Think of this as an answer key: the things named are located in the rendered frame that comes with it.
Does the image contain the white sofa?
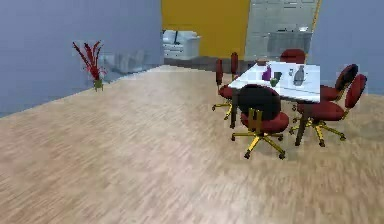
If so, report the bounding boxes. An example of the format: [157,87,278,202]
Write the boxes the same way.
[162,29,202,61]

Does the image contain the red swivel chair black back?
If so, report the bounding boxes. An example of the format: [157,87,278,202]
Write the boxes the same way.
[230,83,290,161]

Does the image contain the purple bottle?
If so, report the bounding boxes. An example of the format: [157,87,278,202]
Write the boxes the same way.
[261,65,273,82]

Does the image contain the white top dining table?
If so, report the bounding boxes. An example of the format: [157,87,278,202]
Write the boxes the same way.
[227,60,322,148]

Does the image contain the red leafed house plant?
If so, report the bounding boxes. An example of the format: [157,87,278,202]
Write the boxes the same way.
[72,40,108,92]

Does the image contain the grey bottle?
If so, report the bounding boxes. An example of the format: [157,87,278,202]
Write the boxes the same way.
[293,64,306,87]

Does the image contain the grey kitchen cabinets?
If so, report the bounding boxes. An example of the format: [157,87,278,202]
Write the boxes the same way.
[244,0,322,63]

